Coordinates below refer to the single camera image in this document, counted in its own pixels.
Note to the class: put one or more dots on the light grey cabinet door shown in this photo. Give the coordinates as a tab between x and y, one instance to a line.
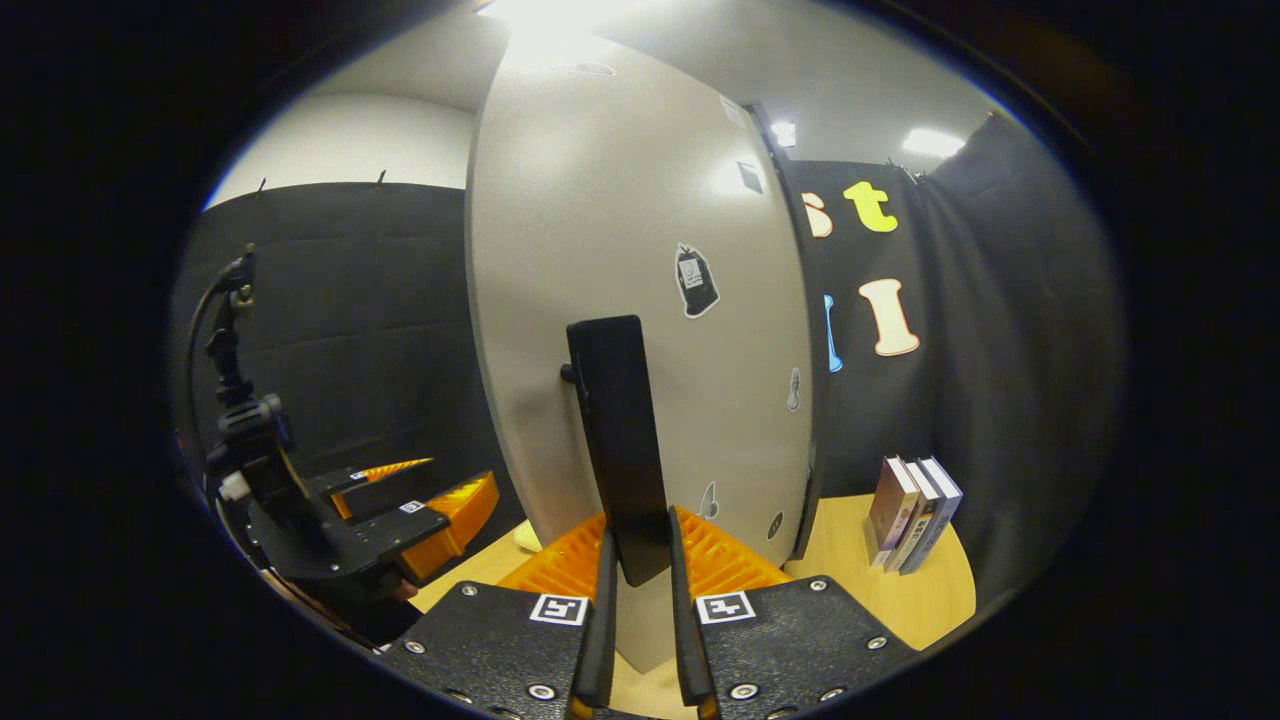
600	200

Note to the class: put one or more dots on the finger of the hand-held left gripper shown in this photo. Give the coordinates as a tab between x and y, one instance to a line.
370	490
410	525

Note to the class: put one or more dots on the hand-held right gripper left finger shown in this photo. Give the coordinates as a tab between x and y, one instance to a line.
603	640

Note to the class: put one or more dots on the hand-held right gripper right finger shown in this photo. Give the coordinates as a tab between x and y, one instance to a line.
685	640

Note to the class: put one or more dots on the brown pink spine book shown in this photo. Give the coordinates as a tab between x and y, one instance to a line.
890	510

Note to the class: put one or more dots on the long ceiling light panel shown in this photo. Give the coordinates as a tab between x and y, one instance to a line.
560	20

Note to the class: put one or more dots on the black backdrop cloth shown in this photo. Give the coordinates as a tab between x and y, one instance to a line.
1000	350

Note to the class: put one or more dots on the white spine book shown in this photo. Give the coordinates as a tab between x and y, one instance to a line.
922	515

